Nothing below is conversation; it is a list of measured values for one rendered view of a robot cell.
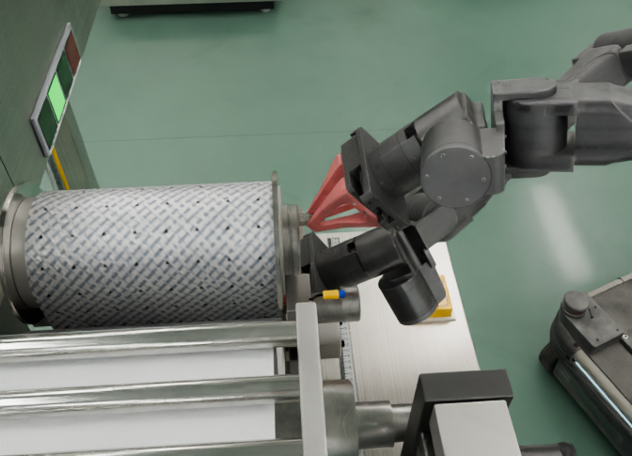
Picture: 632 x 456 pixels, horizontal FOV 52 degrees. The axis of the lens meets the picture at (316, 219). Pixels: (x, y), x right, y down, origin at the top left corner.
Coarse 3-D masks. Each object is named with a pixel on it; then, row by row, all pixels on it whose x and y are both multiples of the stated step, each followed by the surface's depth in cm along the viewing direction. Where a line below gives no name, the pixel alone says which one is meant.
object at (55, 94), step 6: (54, 78) 95; (54, 84) 95; (54, 90) 95; (60, 90) 97; (54, 96) 95; (60, 96) 97; (54, 102) 94; (60, 102) 97; (54, 108) 94; (60, 108) 97; (60, 114) 97
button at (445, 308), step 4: (440, 276) 106; (444, 276) 106; (444, 280) 105; (444, 284) 105; (448, 292) 104; (448, 296) 103; (444, 300) 103; (448, 300) 103; (440, 304) 102; (444, 304) 102; (448, 304) 102; (436, 308) 102; (440, 308) 102; (444, 308) 102; (448, 308) 102; (436, 312) 102; (440, 312) 102; (444, 312) 102; (448, 312) 102; (432, 316) 103; (436, 316) 103; (440, 316) 103; (444, 316) 103; (448, 316) 103
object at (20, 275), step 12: (24, 204) 64; (24, 216) 63; (12, 228) 62; (24, 228) 62; (12, 240) 61; (24, 240) 61; (12, 252) 61; (24, 252) 61; (12, 264) 61; (24, 264) 61; (24, 276) 62; (24, 288) 62; (24, 300) 63
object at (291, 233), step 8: (288, 208) 67; (296, 208) 66; (288, 216) 65; (296, 216) 65; (288, 224) 65; (296, 224) 65; (288, 232) 64; (296, 232) 64; (288, 240) 64; (296, 240) 64; (288, 248) 64; (296, 248) 64; (288, 256) 65; (296, 256) 65; (288, 264) 65; (296, 264) 65; (288, 272) 66; (296, 272) 66
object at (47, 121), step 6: (48, 102) 92; (48, 108) 92; (42, 114) 90; (48, 114) 92; (42, 120) 90; (48, 120) 92; (54, 120) 94; (42, 126) 90; (48, 126) 92; (54, 126) 94; (48, 132) 92; (54, 132) 94; (48, 138) 91; (48, 144) 91
